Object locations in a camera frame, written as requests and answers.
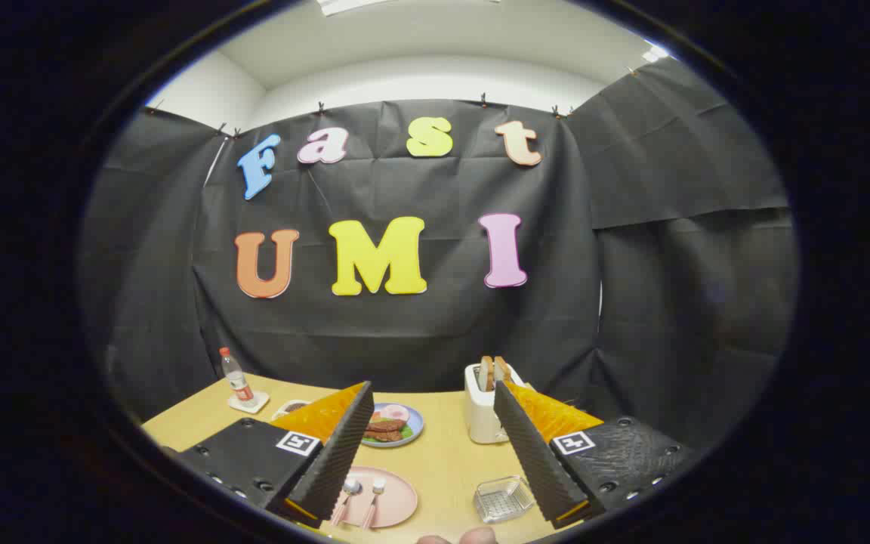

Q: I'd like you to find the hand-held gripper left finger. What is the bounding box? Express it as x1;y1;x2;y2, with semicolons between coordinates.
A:
159;382;375;530

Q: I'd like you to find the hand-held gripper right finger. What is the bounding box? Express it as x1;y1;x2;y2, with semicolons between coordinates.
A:
493;380;696;530

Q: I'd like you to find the checkered handle spoon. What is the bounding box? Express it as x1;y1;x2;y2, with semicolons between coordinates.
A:
329;478;363;527

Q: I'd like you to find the checkered handle fork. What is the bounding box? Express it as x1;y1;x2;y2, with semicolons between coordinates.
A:
362;478;387;530

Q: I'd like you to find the pink plate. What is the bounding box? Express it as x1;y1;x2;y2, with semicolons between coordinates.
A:
337;466;418;529

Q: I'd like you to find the white toaster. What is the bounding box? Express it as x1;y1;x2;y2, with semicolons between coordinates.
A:
464;363;534;445

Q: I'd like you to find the blue plate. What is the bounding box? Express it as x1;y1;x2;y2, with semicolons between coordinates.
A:
362;402;425;449

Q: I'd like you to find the white square coaster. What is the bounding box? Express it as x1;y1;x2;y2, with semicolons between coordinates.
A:
228;391;270;414

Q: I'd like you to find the plastic bottle with red label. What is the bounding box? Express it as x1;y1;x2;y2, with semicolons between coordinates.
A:
219;347;255;403

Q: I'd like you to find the metal wire basket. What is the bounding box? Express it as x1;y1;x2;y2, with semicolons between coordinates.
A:
473;476;535;524

